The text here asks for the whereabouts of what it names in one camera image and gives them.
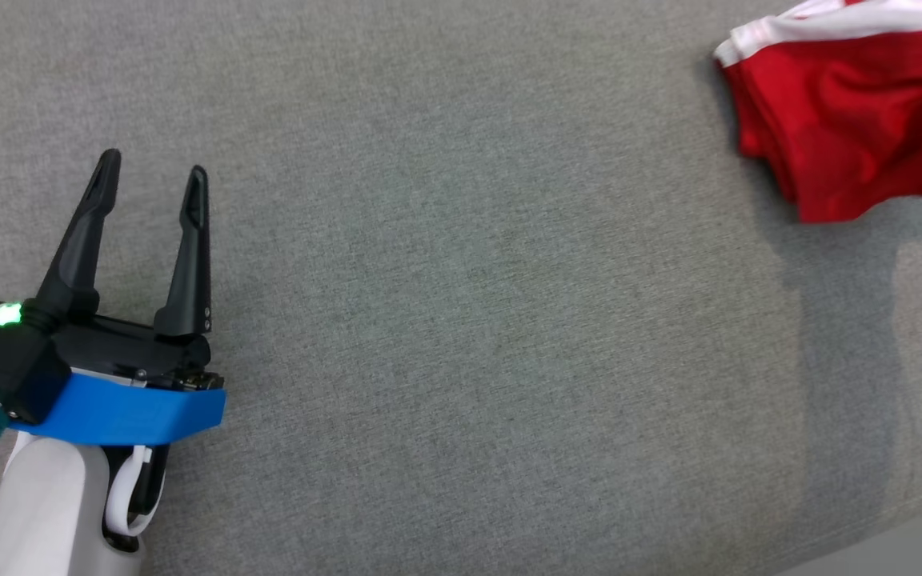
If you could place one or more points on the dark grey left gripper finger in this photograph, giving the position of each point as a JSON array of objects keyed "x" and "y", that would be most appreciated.
[
  {"x": 77, "y": 256},
  {"x": 193, "y": 272}
]

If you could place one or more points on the red jersey with white trim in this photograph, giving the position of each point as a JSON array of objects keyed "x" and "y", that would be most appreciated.
[{"x": 829, "y": 120}]

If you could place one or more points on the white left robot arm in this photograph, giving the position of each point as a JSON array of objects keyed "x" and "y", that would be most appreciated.
[{"x": 37, "y": 512}]

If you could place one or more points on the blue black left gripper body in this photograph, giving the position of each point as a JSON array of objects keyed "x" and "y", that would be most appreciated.
[{"x": 133, "y": 408}]

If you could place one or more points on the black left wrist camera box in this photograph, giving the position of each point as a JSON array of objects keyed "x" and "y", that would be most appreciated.
[{"x": 5, "y": 368}]

